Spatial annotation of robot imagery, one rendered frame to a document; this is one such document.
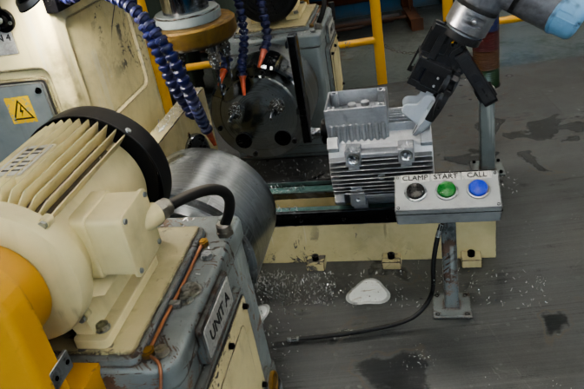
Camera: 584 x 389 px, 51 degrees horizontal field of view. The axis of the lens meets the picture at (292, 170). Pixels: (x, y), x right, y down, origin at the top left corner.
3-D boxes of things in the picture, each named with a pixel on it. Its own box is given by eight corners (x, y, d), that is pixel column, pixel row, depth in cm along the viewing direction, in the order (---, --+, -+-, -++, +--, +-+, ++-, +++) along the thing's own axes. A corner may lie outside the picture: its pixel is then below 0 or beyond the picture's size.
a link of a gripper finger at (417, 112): (391, 124, 117) (414, 82, 112) (420, 136, 117) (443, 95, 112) (390, 131, 114) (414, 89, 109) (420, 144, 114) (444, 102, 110)
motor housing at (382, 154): (335, 221, 125) (323, 137, 116) (342, 175, 141) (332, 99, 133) (437, 216, 121) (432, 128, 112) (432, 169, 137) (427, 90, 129)
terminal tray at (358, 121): (328, 145, 122) (323, 111, 118) (333, 122, 131) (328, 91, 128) (389, 140, 119) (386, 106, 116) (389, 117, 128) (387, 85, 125)
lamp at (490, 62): (474, 72, 143) (473, 54, 141) (471, 63, 148) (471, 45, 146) (501, 69, 141) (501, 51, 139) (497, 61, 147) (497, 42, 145)
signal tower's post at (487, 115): (472, 178, 155) (467, 13, 136) (469, 162, 162) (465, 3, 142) (505, 176, 153) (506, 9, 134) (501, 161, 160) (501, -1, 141)
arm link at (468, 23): (494, 10, 107) (499, 23, 100) (480, 34, 110) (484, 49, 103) (454, -7, 107) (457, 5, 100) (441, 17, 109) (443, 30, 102)
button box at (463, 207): (396, 225, 106) (394, 211, 101) (395, 189, 109) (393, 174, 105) (501, 221, 102) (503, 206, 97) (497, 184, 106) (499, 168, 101)
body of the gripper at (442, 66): (405, 71, 115) (435, 13, 109) (447, 90, 116) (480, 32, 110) (404, 87, 109) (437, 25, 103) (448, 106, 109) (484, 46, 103)
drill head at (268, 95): (212, 178, 152) (188, 82, 140) (249, 111, 187) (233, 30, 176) (311, 172, 146) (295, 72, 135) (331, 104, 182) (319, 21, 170)
